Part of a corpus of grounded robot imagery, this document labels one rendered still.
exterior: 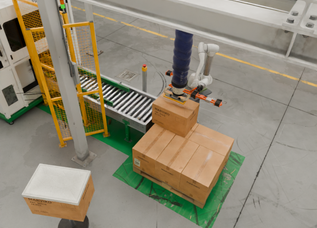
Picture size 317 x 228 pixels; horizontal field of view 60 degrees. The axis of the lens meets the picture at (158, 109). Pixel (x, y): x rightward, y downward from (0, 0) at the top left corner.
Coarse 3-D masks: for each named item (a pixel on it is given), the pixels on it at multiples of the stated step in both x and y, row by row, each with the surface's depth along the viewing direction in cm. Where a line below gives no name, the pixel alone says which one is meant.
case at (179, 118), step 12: (180, 96) 426; (156, 108) 414; (168, 108) 404; (180, 108) 404; (192, 108) 405; (156, 120) 429; (168, 120) 413; (180, 120) 399; (192, 120) 416; (180, 132) 414
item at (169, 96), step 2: (164, 94) 399; (168, 94) 398; (170, 94) 394; (164, 96) 396; (166, 96) 396; (168, 96) 395; (170, 96) 395; (168, 98) 394; (170, 98) 392; (172, 98) 392; (174, 98) 391; (178, 98) 389; (180, 98) 392; (174, 100) 390; (176, 100) 389; (178, 100) 389; (180, 100) 389; (178, 102) 388; (180, 102) 387; (182, 102) 386; (184, 102) 387
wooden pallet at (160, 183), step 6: (138, 168) 419; (144, 174) 425; (156, 180) 418; (216, 180) 407; (162, 186) 411; (168, 186) 402; (174, 192) 404; (180, 192) 404; (186, 198) 397; (192, 198) 397; (198, 204) 387; (204, 204) 390
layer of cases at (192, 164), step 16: (160, 128) 428; (192, 128) 431; (208, 128) 432; (144, 144) 403; (160, 144) 404; (176, 144) 405; (192, 144) 406; (208, 144) 407; (224, 144) 408; (144, 160) 397; (160, 160) 382; (176, 160) 383; (192, 160) 384; (208, 160) 384; (224, 160) 400; (160, 176) 398; (176, 176) 376; (192, 176) 364; (208, 176) 364; (192, 192) 377; (208, 192) 374
